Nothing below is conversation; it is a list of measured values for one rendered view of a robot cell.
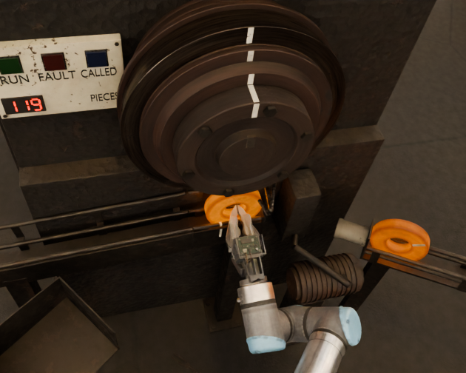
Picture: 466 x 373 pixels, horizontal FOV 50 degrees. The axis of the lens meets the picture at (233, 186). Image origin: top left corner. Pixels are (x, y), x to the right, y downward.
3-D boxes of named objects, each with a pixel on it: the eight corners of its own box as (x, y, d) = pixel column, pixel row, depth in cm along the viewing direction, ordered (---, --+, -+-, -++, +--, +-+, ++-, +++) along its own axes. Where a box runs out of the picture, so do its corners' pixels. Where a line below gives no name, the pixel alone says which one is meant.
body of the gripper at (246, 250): (262, 231, 126) (273, 278, 123) (255, 237, 134) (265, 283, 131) (233, 235, 125) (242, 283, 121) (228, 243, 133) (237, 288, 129)
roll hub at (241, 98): (171, 186, 109) (172, 92, 87) (292, 169, 115) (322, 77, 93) (176, 207, 106) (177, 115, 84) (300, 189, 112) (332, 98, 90)
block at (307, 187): (270, 214, 157) (283, 167, 138) (294, 211, 159) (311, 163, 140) (279, 244, 151) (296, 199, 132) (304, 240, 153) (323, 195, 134)
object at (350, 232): (336, 225, 149) (340, 213, 144) (367, 234, 147) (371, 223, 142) (331, 241, 145) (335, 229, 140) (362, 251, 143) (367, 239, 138)
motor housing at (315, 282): (262, 320, 195) (289, 255, 152) (315, 310, 200) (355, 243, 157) (272, 353, 188) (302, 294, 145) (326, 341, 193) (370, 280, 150)
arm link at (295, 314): (325, 340, 132) (299, 347, 123) (288, 338, 139) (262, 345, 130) (322, 303, 134) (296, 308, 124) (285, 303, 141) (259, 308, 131)
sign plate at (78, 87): (1, 112, 106) (-25, 42, 91) (126, 100, 111) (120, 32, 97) (1, 120, 104) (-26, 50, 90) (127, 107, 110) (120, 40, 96)
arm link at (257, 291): (270, 300, 131) (234, 307, 129) (266, 281, 132) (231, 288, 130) (279, 297, 122) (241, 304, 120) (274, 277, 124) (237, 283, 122)
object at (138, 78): (126, 181, 120) (105, 12, 83) (308, 157, 131) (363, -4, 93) (129, 203, 117) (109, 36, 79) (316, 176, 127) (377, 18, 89)
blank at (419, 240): (382, 253, 149) (380, 262, 147) (364, 219, 140) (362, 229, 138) (436, 252, 139) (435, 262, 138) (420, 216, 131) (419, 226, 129)
